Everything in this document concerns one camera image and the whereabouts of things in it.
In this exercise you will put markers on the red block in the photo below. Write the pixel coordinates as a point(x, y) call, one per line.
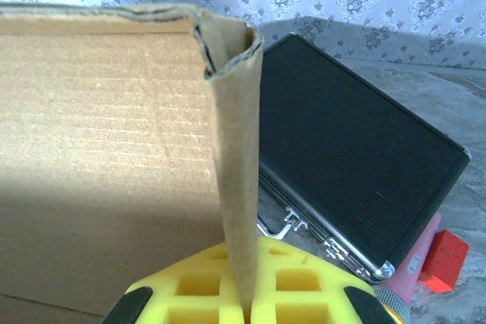
point(444, 263)

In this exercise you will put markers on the black case with metal latches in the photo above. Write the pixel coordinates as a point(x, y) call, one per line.
point(341, 149)

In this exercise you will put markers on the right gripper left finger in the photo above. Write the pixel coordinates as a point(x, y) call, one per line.
point(197, 286)

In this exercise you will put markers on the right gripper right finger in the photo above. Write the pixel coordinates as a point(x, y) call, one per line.
point(303, 286)

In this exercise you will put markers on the brown cardboard box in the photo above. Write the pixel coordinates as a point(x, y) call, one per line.
point(106, 130)

